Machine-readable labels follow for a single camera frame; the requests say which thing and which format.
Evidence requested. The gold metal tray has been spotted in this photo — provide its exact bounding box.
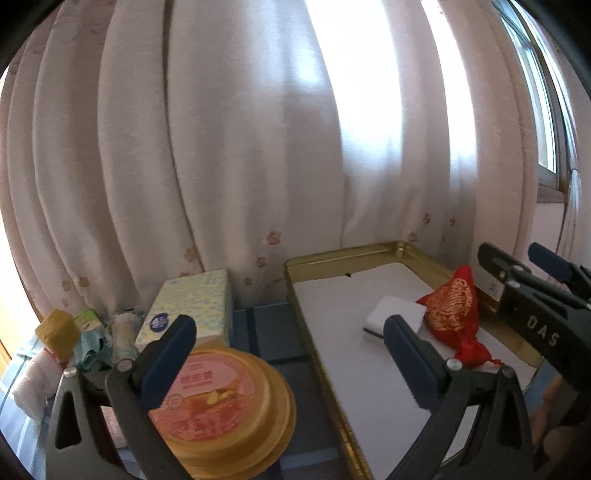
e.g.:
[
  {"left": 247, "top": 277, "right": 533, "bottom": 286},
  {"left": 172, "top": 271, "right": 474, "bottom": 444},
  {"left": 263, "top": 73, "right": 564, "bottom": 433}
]
[{"left": 284, "top": 242, "right": 453, "bottom": 479}]

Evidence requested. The green tissue packet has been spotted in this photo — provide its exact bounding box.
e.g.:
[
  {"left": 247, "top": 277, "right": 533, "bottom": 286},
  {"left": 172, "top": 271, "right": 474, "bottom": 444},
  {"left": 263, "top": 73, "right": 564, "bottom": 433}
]
[{"left": 74, "top": 309, "right": 105, "bottom": 336}]

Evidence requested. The pink white towel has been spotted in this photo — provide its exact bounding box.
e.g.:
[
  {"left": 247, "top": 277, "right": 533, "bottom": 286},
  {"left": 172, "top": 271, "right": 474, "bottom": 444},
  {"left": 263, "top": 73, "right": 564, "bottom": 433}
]
[{"left": 13, "top": 348, "right": 63, "bottom": 423}]

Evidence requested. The white sponge block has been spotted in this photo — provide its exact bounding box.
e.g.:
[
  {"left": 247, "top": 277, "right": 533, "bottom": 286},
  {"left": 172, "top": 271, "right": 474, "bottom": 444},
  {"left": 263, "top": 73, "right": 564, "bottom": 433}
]
[{"left": 362, "top": 295, "right": 427, "bottom": 341}]

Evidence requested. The person's hand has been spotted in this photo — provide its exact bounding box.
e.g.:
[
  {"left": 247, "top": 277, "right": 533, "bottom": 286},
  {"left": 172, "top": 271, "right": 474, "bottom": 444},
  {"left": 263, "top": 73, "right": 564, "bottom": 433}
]
[{"left": 531, "top": 374, "right": 578, "bottom": 464}]

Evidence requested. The cotton swab plastic bag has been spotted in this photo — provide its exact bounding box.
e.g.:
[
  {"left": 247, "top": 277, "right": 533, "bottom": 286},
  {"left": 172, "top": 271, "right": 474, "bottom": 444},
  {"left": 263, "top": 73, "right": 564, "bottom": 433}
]
[{"left": 107, "top": 310, "right": 143, "bottom": 364}]

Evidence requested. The white floral curtain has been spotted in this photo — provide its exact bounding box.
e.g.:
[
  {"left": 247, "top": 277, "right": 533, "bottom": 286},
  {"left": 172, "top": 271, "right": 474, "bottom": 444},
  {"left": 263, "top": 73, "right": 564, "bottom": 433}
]
[{"left": 1, "top": 1, "right": 537, "bottom": 315}]

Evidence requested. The yellow sponge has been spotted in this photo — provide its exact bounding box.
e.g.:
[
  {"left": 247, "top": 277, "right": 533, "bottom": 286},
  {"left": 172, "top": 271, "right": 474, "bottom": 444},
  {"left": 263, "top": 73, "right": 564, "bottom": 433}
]
[{"left": 35, "top": 309, "right": 80, "bottom": 362}]

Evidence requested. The blue plaid tablecloth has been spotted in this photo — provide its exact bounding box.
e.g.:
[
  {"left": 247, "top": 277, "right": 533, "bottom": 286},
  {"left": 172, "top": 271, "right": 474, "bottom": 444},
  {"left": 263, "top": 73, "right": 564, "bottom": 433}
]
[{"left": 1, "top": 303, "right": 352, "bottom": 479}]

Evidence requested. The red embroidered pouch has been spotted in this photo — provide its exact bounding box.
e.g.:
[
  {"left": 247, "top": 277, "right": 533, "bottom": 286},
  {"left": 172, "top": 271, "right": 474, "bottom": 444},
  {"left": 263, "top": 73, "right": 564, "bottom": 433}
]
[{"left": 416, "top": 265, "right": 504, "bottom": 369}]

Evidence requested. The yellow blue tissue box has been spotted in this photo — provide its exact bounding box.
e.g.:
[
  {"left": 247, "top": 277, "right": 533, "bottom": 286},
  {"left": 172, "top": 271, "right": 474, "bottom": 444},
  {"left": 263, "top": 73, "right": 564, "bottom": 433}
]
[{"left": 135, "top": 270, "right": 232, "bottom": 352}]

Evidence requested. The teal cloth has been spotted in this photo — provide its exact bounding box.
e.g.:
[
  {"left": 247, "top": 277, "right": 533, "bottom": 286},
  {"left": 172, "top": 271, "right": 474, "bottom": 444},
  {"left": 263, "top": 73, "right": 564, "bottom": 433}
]
[{"left": 73, "top": 331, "right": 113, "bottom": 372}]

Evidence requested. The round gold pink food container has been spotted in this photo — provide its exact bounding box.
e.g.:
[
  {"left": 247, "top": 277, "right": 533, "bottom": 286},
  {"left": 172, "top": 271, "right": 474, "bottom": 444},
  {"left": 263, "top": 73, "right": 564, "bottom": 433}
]
[{"left": 149, "top": 348, "right": 297, "bottom": 479}]

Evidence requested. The window frame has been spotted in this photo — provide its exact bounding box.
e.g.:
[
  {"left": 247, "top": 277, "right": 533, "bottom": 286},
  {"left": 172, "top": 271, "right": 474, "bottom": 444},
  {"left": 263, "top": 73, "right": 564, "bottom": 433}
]
[{"left": 493, "top": 1, "right": 578, "bottom": 203}]

